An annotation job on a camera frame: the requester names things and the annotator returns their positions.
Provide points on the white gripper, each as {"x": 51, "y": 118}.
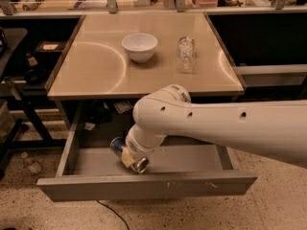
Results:
{"x": 136, "y": 146}

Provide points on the red bull can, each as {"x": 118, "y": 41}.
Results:
{"x": 117, "y": 145}

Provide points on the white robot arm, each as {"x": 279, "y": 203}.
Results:
{"x": 277, "y": 130}

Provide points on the grey open drawer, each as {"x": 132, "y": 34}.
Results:
{"x": 181, "y": 167}

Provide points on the white paper label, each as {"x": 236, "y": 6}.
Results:
{"x": 123, "y": 106}

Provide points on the crumpled bottle on floor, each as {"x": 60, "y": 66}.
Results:
{"x": 31, "y": 163}

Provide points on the grey desk cabinet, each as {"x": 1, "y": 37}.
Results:
{"x": 97, "y": 67}

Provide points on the white bowl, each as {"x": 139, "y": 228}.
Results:
{"x": 139, "y": 47}

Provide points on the clear plastic bottle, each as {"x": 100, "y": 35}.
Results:
{"x": 185, "y": 54}

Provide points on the black side table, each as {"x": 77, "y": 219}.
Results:
{"x": 10, "y": 40}

